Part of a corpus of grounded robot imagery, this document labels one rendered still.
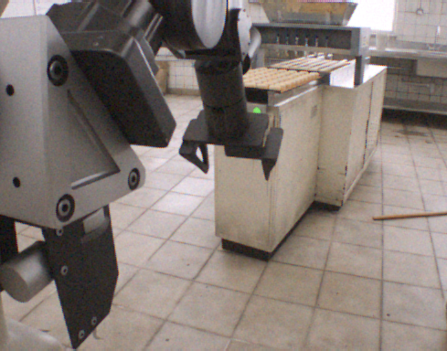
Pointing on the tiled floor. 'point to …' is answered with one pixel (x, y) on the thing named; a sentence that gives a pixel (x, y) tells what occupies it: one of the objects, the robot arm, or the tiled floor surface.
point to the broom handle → (415, 215)
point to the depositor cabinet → (347, 135)
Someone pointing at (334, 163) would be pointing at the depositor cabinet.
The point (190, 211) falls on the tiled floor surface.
